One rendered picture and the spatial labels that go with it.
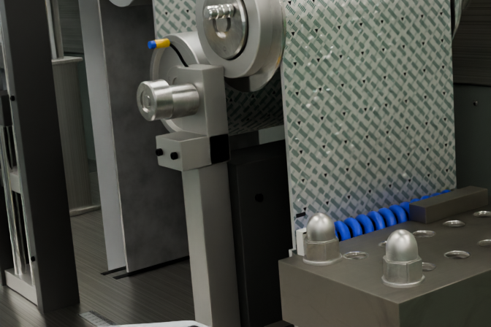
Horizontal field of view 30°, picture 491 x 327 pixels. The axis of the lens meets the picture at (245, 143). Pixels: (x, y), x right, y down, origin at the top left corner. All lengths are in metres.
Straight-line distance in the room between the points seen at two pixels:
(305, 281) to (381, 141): 0.21
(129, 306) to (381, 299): 0.47
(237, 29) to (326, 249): 0.23
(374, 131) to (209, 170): 0.18
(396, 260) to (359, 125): 0.22
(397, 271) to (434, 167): 0.28
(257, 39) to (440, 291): 0.29
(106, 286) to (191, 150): 0.37
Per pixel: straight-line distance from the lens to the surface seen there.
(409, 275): 0.78
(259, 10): 0.88
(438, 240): 0.90
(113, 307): 1.17
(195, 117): 0.95
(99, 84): 1.25
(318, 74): 0.92
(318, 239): 0.84
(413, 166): 1.02
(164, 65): 1.06
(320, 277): 0.82
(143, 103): 0.93
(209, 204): 0.95
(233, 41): 0.91
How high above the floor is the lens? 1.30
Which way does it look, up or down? 11 degrees down
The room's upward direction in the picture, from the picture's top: 5 degrees counter-clockwise
